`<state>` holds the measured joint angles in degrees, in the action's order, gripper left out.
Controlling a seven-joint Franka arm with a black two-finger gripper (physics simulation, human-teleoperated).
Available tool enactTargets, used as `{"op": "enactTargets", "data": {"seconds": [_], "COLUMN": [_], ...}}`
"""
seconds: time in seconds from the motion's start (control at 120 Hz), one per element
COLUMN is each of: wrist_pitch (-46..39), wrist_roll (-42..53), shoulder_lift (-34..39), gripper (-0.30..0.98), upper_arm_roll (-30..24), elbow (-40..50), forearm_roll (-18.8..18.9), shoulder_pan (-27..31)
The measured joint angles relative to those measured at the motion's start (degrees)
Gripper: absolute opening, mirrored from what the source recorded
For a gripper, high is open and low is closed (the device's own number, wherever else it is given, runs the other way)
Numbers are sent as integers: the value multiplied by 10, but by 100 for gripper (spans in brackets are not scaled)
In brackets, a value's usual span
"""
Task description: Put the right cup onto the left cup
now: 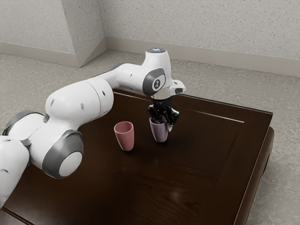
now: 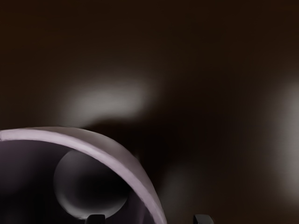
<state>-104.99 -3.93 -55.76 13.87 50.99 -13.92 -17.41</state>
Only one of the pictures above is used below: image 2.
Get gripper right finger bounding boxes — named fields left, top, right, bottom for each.
left=192, top=214, right=214, bottom=224

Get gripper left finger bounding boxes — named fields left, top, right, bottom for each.
left=85, top=214, right=107, bottom=224

